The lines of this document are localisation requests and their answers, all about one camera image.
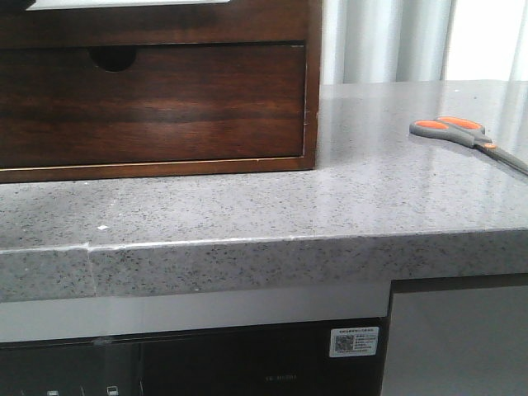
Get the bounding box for grey orange handled scissors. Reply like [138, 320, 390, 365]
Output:
[409, 116, 527, 175]

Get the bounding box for dark wooden drawer cabinet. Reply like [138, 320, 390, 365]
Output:
[1, 1, 322, 183]

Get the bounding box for black built-in appliance panel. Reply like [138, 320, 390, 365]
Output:
[1, 317, 388, 395]

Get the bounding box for white QR code sticker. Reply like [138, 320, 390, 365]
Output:
[329, 327, 380, 358]

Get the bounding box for white sheer curtain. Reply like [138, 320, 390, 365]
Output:
[322, 1, 527, 84]

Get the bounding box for grey cabinet door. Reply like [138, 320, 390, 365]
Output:
[381, 280, 527, 395]

